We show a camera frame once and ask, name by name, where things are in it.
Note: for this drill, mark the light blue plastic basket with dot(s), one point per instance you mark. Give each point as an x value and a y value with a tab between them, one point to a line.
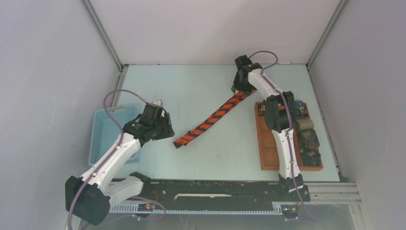
105	132

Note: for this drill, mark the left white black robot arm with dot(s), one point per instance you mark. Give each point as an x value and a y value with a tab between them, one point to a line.
90	196

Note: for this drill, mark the dark floral rolled tie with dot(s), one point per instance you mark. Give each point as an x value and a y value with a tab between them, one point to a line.
310	158

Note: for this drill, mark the gold patterned rolled tie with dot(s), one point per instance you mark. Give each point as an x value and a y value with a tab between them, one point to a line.
304	124

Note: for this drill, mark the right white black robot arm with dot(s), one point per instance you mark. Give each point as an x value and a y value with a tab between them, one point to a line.
278	117

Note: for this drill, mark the blue patterned rolled tie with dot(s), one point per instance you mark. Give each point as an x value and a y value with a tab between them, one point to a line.
300	109

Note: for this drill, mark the brown floral rolled tie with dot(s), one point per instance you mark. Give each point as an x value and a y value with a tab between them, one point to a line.
261	108

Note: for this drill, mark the white slotted cable duct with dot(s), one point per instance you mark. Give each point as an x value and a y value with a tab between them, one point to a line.
143	208

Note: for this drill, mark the dark green rolled tie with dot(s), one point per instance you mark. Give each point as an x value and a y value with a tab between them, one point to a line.
308	139

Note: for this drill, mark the orange navy striped tie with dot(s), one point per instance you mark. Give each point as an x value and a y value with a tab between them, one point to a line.
212	119

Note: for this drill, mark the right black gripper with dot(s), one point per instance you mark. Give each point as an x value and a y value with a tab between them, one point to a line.
236	86

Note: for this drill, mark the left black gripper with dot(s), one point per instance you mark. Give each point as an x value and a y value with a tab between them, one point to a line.
168	131

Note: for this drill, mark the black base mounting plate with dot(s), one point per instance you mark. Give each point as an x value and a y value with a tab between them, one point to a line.
220	195

